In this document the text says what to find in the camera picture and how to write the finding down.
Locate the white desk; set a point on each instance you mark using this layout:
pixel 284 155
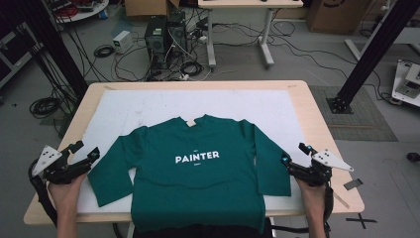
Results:
pixel 251 3

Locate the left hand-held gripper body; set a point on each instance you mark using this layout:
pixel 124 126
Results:
pixel 62 172

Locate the white foam mat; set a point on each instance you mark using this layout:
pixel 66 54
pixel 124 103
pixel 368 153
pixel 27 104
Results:
pixel 198 102

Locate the small black object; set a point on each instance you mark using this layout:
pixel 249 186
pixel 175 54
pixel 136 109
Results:
pixel 413 156

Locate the black frame post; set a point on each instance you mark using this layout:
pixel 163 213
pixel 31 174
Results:
pixel 373 53
pixel 56 46

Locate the black computer tower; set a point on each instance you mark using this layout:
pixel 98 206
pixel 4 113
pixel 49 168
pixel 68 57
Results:
pixel 177 33
pixel 155 43

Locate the small cardboard box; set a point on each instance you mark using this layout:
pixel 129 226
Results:
pixel 145 7

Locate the white power strip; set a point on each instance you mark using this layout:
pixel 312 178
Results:
pixel 202 39

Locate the large cardboard box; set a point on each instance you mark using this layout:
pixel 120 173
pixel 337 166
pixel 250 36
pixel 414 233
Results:
pixel 336 16

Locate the grey tape piece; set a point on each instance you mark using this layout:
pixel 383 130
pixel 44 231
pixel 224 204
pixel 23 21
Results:
pixel 353 184

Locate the light wooden table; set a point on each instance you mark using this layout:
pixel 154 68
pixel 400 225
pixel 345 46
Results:
pixel 317 115

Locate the person's dark clothing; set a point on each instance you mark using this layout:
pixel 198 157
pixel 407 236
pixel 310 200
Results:
pixel 204 235

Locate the black tape cross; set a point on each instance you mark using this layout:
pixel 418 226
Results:
pixel 361 220

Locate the grey floor mat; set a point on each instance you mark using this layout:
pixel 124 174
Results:
pixel 363 125

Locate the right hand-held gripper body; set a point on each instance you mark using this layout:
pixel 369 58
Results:
pixel 313 175

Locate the thin wooden stick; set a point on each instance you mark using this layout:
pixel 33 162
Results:
pixel 341 200

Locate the round white table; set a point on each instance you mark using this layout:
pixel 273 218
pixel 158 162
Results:
pixel 89 15

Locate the white table frame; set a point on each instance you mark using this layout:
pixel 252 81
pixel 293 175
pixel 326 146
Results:
pixel 353 49

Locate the person's left hand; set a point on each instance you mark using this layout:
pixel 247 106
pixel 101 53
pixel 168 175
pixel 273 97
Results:
pixel 66 196

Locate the white machine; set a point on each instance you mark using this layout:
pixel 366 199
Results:
pixel 401 89

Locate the person's right hand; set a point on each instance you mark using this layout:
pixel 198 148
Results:
pixel 313 198

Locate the white power supply box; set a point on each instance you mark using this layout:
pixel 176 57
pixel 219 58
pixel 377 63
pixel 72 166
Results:
pixel 122 41

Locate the green sweatshirt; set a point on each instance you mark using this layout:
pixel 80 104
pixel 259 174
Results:
pixel 198 185

